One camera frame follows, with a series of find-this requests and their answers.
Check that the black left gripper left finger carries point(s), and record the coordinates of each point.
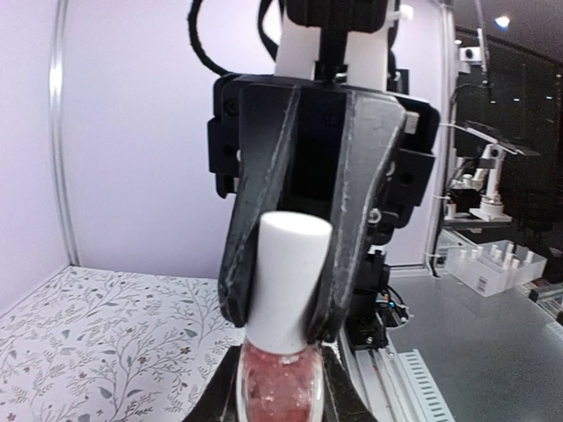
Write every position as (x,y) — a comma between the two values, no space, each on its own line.
(218,401)

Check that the pink nail polish bottle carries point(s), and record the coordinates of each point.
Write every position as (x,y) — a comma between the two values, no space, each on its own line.
(284,388)

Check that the aluminium frame post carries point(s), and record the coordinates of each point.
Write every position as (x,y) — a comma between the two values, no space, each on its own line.
(447,58)
(55,117)

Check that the floral patterned table mat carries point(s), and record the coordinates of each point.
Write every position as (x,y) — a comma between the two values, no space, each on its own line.
(93,345)

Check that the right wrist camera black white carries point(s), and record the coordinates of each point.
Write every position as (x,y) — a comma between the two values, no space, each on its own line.
(322,39)

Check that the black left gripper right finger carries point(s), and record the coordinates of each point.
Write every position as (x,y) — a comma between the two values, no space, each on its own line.
(342,402)

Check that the left aluminium frame post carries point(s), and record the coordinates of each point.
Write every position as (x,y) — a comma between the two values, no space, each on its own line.
(55,117)

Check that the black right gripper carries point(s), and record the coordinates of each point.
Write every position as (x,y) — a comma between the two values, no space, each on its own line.
(357,158)

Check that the right aluminium frame post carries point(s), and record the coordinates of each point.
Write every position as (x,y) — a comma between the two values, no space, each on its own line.
(447,58)

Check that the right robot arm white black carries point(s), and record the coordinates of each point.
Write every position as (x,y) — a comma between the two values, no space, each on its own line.
(415,74)

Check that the white nail polish brush cap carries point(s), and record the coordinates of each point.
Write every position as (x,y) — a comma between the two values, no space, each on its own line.
(291,254)

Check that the front aluminium rail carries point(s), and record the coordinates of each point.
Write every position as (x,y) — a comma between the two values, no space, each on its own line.
(394,386)

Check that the clear box of white bottles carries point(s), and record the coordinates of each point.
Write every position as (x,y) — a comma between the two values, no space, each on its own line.
(493,268)

